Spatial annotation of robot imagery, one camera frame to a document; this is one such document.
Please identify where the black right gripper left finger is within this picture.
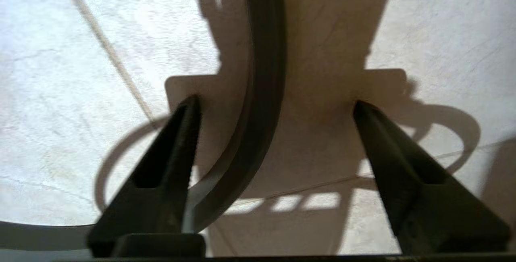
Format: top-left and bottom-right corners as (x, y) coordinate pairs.
(88, 95), (207, 257)

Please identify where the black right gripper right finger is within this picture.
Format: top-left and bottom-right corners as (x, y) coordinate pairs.
(353, 100), (512, 254)

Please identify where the grey bin ring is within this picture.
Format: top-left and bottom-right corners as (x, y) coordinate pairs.
(0, 0), (287, 254)

